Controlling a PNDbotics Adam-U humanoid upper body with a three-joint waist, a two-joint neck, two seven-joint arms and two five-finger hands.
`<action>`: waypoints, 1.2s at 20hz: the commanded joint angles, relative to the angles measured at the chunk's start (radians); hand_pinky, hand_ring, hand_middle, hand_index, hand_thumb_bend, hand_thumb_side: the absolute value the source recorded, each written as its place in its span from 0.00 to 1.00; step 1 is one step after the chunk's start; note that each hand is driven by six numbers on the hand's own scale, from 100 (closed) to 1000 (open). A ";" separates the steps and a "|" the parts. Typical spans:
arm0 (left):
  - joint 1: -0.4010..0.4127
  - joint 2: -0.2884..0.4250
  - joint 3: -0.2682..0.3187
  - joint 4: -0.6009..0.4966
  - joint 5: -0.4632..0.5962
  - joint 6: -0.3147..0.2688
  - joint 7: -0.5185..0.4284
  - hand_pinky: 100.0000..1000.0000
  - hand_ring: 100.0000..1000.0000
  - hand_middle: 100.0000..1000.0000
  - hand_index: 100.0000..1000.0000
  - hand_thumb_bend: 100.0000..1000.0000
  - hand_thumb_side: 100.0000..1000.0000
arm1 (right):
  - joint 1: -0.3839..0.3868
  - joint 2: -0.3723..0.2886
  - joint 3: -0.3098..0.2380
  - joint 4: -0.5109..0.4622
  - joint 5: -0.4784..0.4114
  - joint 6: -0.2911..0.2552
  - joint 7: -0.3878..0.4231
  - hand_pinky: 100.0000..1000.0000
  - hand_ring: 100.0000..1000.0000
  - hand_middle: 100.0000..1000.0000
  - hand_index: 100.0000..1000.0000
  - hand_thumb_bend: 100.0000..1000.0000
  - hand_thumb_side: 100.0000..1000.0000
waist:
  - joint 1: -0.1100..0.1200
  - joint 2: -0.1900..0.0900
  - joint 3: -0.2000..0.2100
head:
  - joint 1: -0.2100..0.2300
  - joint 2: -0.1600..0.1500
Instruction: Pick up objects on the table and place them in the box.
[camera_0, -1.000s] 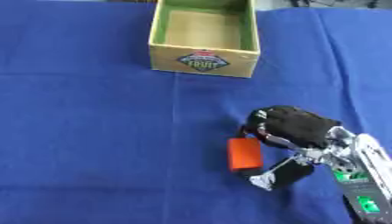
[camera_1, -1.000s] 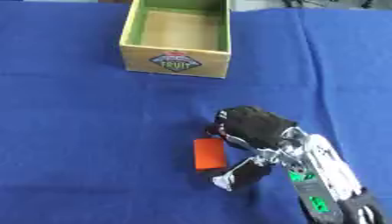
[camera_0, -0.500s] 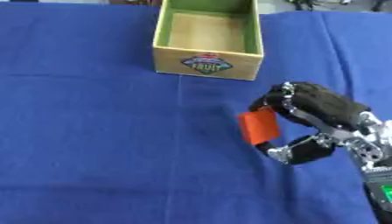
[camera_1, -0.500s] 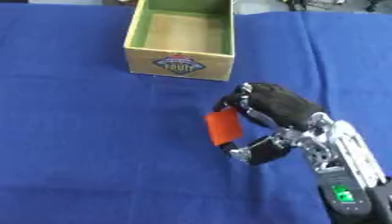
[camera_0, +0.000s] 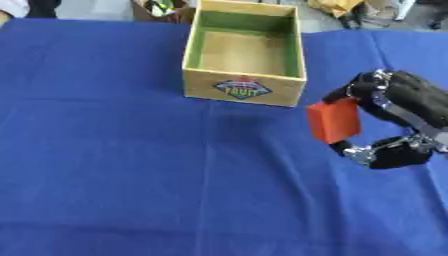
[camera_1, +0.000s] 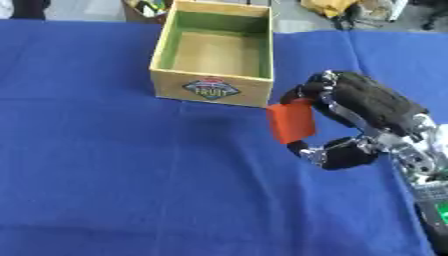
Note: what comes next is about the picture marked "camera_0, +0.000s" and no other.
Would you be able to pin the person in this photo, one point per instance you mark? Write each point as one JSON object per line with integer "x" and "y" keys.
{"x": 29, "y": 8}

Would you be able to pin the yellow bag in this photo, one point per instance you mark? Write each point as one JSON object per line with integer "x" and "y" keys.
{"x": 335, "y": 6}

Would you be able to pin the brown bag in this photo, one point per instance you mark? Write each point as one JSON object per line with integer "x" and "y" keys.
{"x": 160, "y": 10}

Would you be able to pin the tan cardboard box green inside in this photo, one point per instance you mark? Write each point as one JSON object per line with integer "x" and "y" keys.
{"x": 245, "y": 56}

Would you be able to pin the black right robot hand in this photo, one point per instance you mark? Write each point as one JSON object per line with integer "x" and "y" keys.
{"x": 414, "y": 96}

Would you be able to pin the orange rectangular block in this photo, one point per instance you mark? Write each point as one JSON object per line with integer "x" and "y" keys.
{"x": 333, "y": 120}

